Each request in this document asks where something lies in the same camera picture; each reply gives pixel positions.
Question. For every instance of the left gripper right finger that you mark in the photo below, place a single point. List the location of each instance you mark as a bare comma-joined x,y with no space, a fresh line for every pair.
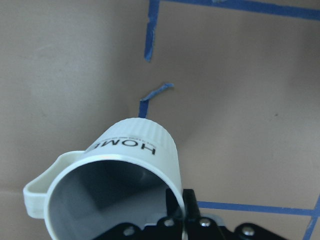
192,212

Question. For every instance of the white ribbed mug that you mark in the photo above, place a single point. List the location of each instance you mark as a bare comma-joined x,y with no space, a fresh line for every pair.
122,177

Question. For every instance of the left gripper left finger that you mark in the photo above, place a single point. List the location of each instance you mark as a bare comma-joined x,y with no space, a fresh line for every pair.
173,210

